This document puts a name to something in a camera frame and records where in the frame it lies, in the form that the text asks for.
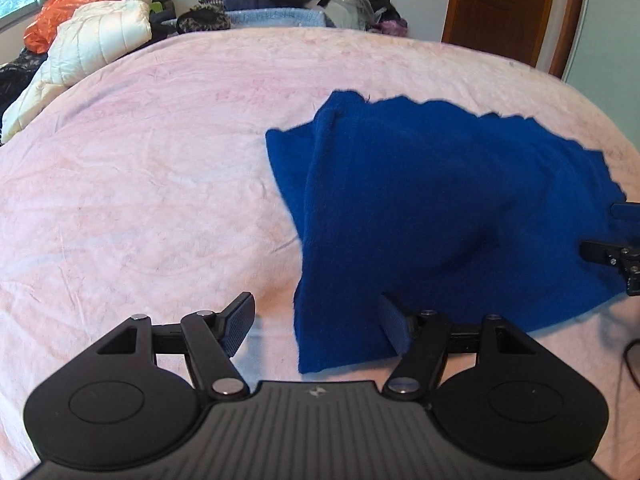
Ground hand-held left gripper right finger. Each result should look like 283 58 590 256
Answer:
378 292 533 402

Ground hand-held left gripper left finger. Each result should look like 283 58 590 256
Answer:
96 291 257 402

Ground blue beaded sweater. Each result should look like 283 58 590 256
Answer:
265 90 629 375

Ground dark patterned clothes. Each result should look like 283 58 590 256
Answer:
0 47 51 117

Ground white flower-patterned wardrobe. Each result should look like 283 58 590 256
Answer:
561 0 640 152

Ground pink bed blanket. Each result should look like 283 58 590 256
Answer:
0 25 640 480

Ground brown wooden door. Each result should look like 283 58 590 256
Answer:
441 0 592 79

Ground purple bag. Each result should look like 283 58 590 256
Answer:
372 17 409 37

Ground leopard print cloth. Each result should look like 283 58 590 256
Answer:
176 7 232 35

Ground light blue fleece blanket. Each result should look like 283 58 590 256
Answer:
227 8 329 30

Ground clear plastic bag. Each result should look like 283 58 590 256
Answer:
324 0 377 31

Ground white quilted jacket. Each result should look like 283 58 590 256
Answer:
0 0 153 144

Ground green and black box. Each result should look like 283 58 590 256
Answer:
149 0 177 27

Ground orange plastic bag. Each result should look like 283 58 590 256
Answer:
23 0 123 55

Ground black cable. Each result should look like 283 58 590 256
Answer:
621 339 640 392

